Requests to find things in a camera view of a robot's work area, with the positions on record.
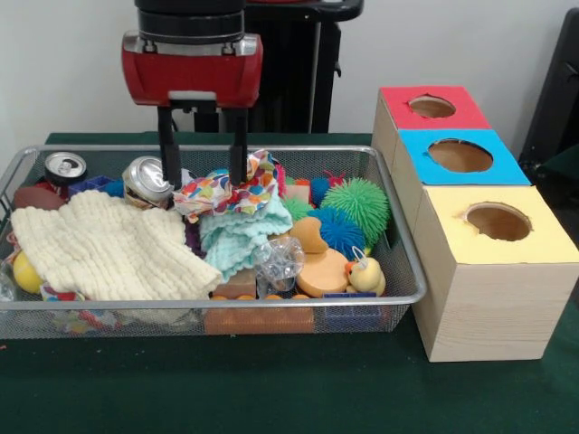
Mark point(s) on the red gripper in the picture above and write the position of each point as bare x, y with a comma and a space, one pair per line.
192, 77

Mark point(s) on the clear plastic piece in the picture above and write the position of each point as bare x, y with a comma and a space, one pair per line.
278, 262

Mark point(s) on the shallow clear mesh bin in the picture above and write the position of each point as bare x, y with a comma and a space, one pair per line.
398, 262

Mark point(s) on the wooden box with three holes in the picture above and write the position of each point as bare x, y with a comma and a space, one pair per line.
493, 289

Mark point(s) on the multicolour polka dot cloth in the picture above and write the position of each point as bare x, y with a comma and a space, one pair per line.
213, 194

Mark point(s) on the crushed silver can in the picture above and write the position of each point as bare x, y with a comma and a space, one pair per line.
147, 179

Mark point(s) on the mint green cloth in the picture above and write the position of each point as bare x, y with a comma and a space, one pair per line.
240, 240

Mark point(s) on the small green spiky ball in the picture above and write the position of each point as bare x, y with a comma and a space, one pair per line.
297, 210

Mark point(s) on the cream knit cloth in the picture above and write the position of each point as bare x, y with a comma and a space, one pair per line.
109, 244

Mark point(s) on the upright dark soda can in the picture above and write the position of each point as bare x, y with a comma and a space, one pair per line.
65, 167

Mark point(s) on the blue spiky ball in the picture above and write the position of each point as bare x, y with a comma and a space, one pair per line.
342, 235

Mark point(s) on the large green spiky ball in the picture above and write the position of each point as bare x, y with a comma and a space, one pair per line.
357, 208

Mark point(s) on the orange foam duck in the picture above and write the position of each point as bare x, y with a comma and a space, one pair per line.
321, 271

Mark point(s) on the brown toy football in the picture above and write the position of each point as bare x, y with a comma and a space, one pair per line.
36, 197

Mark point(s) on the orange toy brick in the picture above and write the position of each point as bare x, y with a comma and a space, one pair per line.
258, 318

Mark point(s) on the small yellow rubber duck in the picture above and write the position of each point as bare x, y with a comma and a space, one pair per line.
365, 276

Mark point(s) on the yellow ball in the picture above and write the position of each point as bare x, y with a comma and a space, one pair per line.
25, 273

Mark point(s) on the black chair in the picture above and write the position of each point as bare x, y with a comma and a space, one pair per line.
556, 99

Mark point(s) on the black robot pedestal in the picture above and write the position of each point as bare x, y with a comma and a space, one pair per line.
289, 81

